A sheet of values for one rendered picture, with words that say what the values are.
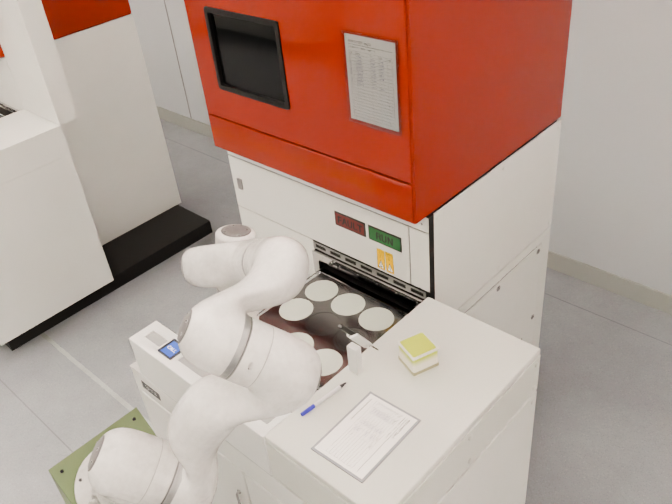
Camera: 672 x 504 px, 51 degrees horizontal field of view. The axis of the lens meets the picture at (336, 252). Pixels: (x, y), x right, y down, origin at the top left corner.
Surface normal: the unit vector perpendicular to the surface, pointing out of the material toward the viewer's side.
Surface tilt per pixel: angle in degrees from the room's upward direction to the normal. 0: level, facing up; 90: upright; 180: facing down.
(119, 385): 0
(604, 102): 90
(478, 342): 0
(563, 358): 0
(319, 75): 90
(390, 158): 90
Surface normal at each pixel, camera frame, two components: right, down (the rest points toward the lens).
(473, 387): -0.09, -0.81
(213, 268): -0.39, 0.12
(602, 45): -0.68, 0.47
